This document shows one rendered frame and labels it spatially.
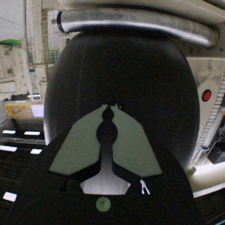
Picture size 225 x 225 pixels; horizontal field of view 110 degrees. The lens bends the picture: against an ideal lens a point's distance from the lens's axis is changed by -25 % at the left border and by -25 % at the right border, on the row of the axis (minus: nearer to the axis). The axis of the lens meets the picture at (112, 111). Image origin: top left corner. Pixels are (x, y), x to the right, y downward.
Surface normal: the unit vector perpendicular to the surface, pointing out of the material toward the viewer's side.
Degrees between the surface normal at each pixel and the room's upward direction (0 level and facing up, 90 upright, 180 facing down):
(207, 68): 90
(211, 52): 90
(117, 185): 94
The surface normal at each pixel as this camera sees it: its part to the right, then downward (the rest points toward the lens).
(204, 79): 0.01, 0.43
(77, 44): -0.24, -0.42
